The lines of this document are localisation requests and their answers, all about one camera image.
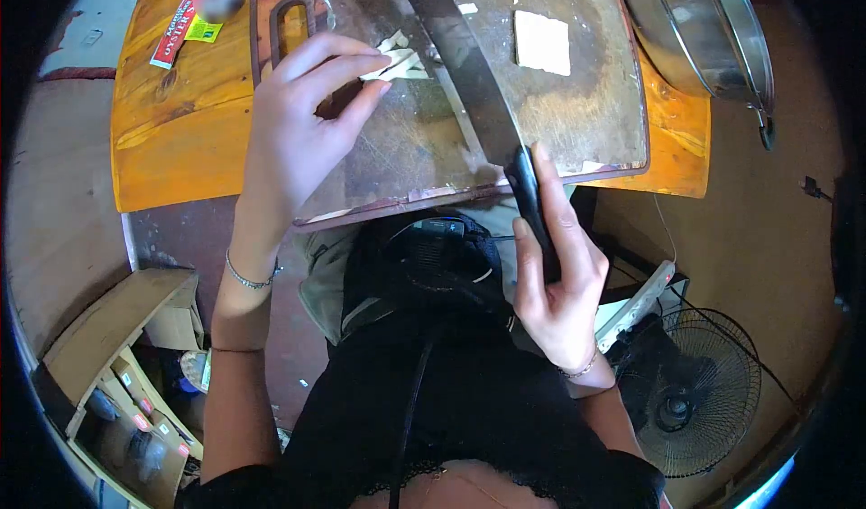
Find person's left hand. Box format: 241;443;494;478
240;32;393;238

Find person's right hand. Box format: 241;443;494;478
511;142;612;375

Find person's right index finger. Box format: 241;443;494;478
531;142;596;266

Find person's left index finger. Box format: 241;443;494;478
273;32;384;83

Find person's left ring finger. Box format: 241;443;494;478
332;79;393;146

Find person's left middle finger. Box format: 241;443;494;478
287;53;393;104

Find person's right thumb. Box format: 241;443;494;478
511;217;550;314

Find white cut strips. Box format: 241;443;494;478
357;30;431;83

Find large black-handled knife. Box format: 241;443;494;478
389;0;564;287

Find worn brown cutting board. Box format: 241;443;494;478
249;0;652;233

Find white power strip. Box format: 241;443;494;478
595;260;677;354

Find person's body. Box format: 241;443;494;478
175;194;667;509

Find red yellow sauce packet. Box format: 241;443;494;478
149;0;253;71

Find white square slice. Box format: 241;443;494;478
513;10;572;77

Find orange wooden table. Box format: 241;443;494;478
110;0;713;214

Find black floor fan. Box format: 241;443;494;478
612;307;763;479

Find large metal bowl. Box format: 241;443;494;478
617;0;778;151

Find cardboard box of bottles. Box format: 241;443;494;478
41;269;207;509

